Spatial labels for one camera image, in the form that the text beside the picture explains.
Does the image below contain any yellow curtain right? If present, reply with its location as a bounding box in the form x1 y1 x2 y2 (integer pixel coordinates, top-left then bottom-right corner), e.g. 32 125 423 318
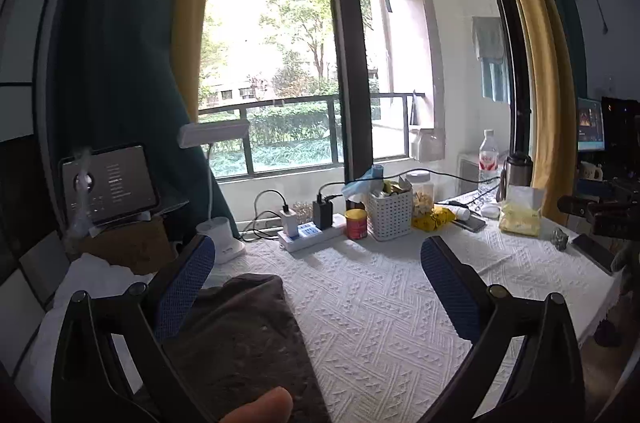
516 0 577 225

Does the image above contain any dark steel tumbler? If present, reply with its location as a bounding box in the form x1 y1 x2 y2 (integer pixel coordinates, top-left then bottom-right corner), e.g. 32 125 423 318
496 152 533 202

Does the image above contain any brown cardboard box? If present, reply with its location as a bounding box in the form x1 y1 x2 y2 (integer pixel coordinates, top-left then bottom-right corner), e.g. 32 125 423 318
78 217 177 276

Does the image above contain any white charger plug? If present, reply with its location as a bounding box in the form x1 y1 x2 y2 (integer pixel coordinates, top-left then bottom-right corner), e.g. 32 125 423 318
280 203 298 239

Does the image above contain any tablet with dark screen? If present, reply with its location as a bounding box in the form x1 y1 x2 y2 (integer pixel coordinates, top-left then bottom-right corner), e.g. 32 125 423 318
60 144 160 226

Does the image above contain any person's fingertip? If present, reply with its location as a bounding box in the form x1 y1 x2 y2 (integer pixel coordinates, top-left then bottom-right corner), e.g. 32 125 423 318
220 387 293 423

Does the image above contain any blue tissue packet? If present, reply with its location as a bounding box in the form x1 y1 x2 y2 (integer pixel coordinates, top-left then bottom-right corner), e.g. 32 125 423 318
342 164 384 203

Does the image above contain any red can yellow lid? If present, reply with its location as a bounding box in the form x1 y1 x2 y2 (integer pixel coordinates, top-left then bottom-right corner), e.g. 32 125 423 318
344 208 368 240

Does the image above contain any white desk lamp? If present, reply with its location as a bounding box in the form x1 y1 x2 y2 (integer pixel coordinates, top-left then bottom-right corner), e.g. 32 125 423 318
178 119 252 265

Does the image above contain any clear snack jar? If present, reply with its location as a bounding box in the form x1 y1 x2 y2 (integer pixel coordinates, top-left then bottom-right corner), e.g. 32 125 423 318
406 170 434 217

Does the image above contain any water bottle red label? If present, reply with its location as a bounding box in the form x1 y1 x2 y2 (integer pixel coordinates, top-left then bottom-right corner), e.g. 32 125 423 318
478 129 499 192

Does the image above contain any white perforated basket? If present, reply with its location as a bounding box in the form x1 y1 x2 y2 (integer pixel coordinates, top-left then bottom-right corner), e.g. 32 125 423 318
364 184 413 242

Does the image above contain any dark grey t-shirt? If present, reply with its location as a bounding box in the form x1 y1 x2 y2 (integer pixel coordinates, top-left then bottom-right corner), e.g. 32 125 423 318
163 273 331 422

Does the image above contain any teal curtain left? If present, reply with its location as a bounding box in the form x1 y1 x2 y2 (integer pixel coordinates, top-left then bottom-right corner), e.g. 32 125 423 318
41 0 231 239

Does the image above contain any white textured tablecloth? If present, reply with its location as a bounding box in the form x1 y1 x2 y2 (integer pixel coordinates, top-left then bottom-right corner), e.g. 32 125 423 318
206 221 620 422

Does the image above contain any black charger plug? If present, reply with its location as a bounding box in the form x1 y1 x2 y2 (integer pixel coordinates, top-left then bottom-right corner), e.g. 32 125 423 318
312 193 333 230

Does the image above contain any computer monitor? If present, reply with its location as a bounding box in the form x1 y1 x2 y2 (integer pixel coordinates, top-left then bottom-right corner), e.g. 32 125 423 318
577 98 604 152

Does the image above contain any white tube bottle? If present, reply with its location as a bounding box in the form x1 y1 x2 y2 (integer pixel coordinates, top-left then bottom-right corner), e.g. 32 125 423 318
442 204 471 221

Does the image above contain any yellow snack packet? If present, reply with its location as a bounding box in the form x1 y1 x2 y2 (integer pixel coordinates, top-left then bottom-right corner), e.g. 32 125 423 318
411 205 457 232

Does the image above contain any white folded garment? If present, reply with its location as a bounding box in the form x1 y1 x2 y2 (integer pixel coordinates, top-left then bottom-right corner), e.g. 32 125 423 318
16 254 154 422

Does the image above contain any dark notebook on table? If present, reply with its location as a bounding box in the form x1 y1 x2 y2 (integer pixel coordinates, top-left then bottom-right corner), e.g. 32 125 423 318
452 215 486 233

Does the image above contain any white power strip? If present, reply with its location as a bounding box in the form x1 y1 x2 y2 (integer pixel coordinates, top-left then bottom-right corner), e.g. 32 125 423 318
278 214 346 253

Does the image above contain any white mug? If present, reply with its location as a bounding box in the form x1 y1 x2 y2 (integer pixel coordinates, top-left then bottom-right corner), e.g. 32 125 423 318
579 162 603 181

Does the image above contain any small grey-green figurine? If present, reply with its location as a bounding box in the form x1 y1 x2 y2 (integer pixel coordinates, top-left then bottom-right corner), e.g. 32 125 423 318
550 228 568 252

